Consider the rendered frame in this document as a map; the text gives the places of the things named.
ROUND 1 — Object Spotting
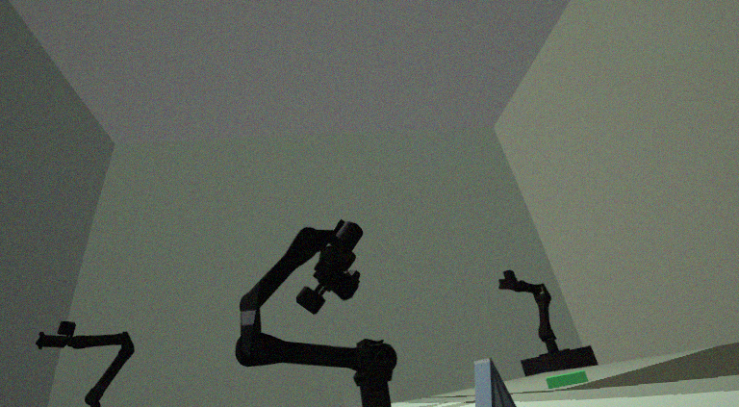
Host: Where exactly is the green flat bar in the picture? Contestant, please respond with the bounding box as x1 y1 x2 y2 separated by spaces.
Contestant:
546 370 589 389

